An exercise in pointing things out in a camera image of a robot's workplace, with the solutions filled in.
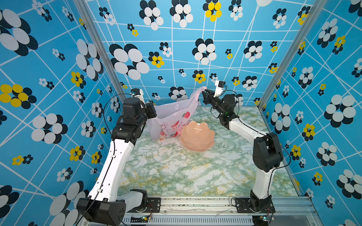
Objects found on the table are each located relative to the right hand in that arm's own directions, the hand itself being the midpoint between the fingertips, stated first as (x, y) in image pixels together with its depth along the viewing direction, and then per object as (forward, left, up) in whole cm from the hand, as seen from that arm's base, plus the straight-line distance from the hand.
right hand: (204, 88), depth 81 cm
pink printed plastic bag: (-14, +20, -10) cm, 26 cm away
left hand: (-14, +26, +2) cm, 30 cm away
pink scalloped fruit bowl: (-11, +3, -35) cm, 37 cm away
